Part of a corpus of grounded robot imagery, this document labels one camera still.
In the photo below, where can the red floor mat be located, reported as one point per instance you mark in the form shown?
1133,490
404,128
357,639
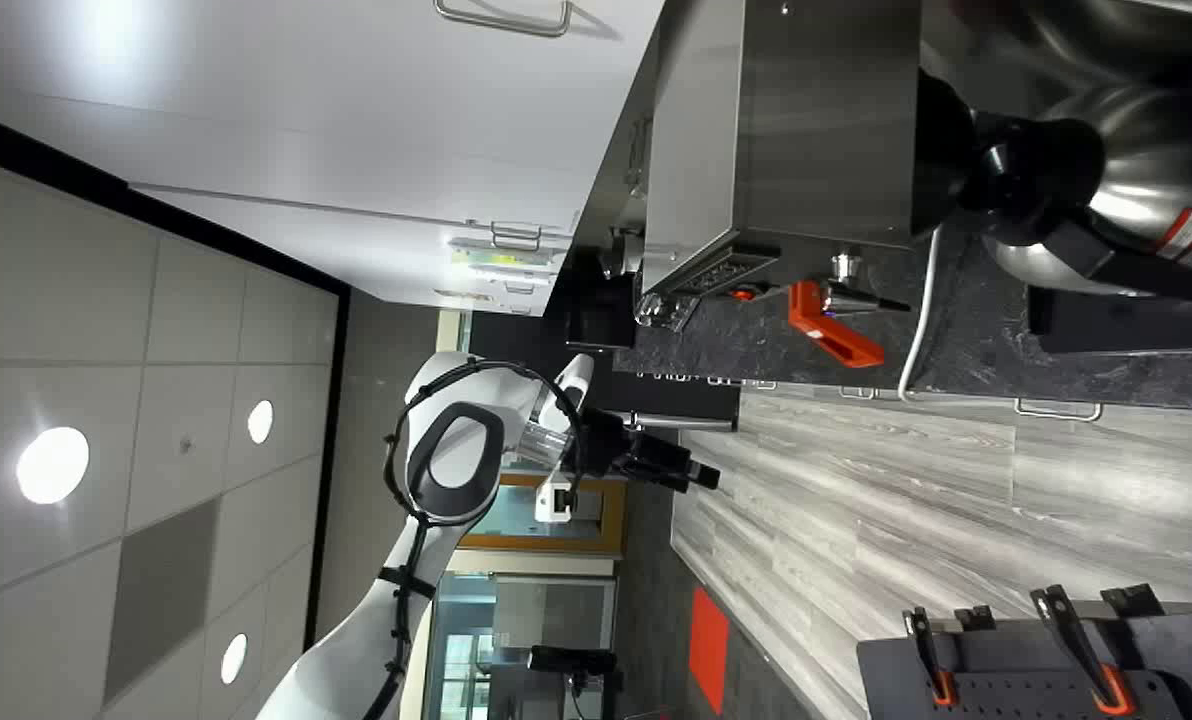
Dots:
708,650

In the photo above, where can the black tray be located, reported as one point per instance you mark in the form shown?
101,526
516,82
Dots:
1126,320

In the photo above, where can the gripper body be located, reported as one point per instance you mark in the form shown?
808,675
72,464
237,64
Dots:
621,450

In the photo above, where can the glass door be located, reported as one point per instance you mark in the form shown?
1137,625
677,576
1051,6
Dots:
516,620

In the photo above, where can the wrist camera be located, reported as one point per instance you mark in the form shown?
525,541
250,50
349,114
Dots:
554,500

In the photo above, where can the steel coffee dispenser black top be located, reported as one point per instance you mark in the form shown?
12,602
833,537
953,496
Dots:
1146,170

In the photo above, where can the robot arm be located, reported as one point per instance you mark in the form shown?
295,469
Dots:
356,660

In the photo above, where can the black dishwasher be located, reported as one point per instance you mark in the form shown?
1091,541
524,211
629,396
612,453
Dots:
666,402

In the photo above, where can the black clamp orange grip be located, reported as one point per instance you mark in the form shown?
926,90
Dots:
931,660
1086,655

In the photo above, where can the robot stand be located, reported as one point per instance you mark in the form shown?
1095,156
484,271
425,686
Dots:
1016,665

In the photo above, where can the black coffee maker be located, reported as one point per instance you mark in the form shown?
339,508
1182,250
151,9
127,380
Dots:
596,305

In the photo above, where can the round ceiling light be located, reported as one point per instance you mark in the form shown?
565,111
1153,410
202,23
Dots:
260,421
234,658
53,465

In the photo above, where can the orange plastic bracket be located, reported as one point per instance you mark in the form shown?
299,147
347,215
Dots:
826,330

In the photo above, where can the white wall cabinet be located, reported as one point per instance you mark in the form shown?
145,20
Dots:
306,130

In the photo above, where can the coffee machine tap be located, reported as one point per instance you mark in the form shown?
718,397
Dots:
851,295

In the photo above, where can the steel coffee machine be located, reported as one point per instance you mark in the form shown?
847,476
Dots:
806,120

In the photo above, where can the wood framed window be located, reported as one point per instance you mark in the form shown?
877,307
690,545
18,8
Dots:
596,520

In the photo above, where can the grey wood base cabinet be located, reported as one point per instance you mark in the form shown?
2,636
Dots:
906,500

